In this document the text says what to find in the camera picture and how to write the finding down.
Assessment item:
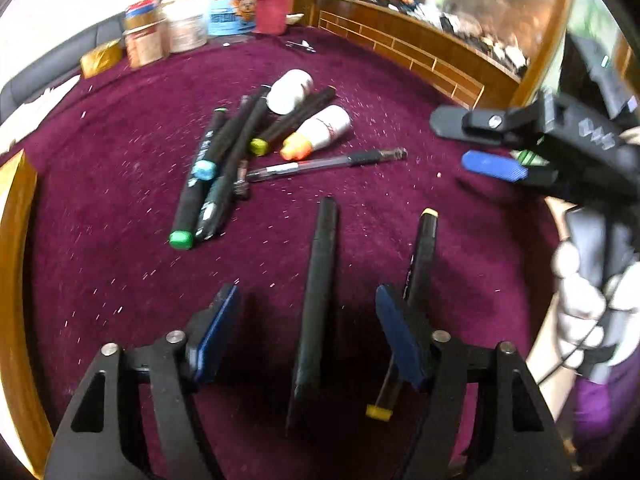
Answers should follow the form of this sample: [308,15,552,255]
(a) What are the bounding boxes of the gold tape roll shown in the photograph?
[80,39,124,79]

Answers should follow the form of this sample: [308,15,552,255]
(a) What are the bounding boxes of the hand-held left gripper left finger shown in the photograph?
[45,282,243,480]

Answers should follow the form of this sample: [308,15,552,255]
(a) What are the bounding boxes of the long black pen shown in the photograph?
[285,196,342,437]

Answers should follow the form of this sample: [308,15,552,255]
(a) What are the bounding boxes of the wooden frame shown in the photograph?
[0,149,57,467]

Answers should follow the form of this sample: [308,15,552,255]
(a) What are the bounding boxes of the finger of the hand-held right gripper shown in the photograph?
[460,150,559,187]
[429,94,547,149]

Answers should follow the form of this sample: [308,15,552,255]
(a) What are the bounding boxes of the plain white bottle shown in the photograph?
[266,68,314,116]

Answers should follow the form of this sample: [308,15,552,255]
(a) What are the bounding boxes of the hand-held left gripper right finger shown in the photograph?
[375,284,576,480]

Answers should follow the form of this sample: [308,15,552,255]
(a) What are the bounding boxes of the black sofa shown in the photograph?
[0,14,127,128]

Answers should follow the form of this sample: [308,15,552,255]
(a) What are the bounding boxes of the black marker with yellow caps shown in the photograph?
[364,208,441,421]

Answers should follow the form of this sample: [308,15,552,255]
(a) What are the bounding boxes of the pink plastic container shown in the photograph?
[254,0,295,36]

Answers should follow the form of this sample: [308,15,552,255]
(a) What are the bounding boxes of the clear jar with blue label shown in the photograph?
[205,0,262,38]

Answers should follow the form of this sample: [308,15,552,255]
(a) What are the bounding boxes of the clear gel pen black grip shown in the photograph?
[246,147,409,184]

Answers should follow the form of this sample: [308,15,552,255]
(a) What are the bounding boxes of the jar with red-blue lid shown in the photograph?
[122,0,170,70]

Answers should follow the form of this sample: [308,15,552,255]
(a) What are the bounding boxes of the black marker with green cap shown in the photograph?
[169,107,227,251]

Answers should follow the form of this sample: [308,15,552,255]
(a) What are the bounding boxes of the wooden cabinet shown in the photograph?
[290,0,581,111]

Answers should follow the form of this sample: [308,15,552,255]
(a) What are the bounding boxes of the green wall poster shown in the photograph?
[570,0,626,61]

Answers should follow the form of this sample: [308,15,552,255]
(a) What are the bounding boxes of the pile of small clutter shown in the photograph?
[369,0,532,77]

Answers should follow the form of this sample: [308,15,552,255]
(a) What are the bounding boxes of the black marker with yellow-green cap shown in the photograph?
[249,86,337,157]

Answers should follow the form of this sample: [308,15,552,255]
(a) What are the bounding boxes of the white bottle with orange cap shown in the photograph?
[279,104,352,162]

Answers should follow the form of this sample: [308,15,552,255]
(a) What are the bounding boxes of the black marker with light-blue cap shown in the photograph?
[192,94,257,182]

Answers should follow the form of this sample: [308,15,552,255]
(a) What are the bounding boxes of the person's right forearm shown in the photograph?
[570,355,640,463]

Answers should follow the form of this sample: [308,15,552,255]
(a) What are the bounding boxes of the person's right hand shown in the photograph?
[550,240,640,371]

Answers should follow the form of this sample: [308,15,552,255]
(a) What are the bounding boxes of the white plastic jar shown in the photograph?
[164,0,209,54]

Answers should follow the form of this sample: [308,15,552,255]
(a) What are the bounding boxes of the white paper sheets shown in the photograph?
[0,74,82,157]

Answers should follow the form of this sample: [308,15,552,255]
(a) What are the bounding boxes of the black pen with white print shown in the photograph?
[195,85,271,241]

